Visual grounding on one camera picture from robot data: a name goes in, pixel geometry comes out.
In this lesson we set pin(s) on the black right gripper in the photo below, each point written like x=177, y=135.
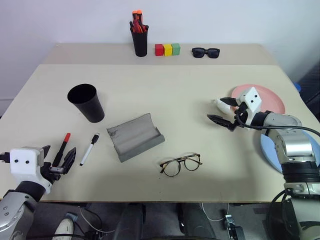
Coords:
x=241, y=112

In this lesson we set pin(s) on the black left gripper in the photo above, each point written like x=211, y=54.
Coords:
x=48, y=172

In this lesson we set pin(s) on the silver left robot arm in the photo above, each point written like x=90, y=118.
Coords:
x=12, y=210

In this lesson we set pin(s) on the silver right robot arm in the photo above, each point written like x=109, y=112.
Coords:
x=295, y=145

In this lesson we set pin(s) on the white ceramic spoon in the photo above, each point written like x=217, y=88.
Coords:
x=222, y=107

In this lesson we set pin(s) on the black marker with red cap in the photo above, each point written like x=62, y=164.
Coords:
x=62, y=147

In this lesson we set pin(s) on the white marker with black cap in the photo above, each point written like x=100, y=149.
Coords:
x=88, y=150

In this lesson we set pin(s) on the pink plate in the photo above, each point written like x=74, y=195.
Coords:
x=272, y=98

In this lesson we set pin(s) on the light blue plate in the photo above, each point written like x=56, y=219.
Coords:
x=268, y=150

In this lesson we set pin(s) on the empty black plastic cup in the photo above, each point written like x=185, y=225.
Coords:
x=88, y=105

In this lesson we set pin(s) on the tortoiseshell round eyeglasses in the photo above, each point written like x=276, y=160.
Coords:
x=192, y=163

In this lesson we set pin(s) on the black sunglasses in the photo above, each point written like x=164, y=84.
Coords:
x=200, y=53

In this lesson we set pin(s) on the white shoe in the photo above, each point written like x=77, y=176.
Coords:
x=65, y=226

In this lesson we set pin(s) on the blue object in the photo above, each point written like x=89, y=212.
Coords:
x=298, y=86

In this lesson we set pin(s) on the green wooden block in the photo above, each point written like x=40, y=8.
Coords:
x=176, y=49

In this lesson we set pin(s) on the open gray glasses case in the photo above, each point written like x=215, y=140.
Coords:
x=135, y=136

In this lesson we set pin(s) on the yellow wooden block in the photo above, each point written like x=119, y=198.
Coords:
x=167, y=50

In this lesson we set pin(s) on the red wooden block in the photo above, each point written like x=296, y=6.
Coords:
x=159, y=50

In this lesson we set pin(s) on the black carbon-pattern object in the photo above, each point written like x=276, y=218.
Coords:
x=311, y=82

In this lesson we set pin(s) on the black pen holder cup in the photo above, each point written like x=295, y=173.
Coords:
x=140, y=42

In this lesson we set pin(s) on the black metal clamp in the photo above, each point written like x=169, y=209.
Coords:
x=233, y=227

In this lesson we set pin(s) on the red pen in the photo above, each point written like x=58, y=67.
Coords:
x=142, y=28

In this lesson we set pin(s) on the black marker with orange cap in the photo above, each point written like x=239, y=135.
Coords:
x=140, y=17
x=135, y=17

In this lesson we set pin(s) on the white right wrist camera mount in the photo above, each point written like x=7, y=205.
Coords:
x=252, y=100

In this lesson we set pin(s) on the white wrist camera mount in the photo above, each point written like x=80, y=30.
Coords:
x=23, y=162
x=252, y=100

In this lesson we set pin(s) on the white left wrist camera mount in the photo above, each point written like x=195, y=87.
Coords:
x=23, y=162

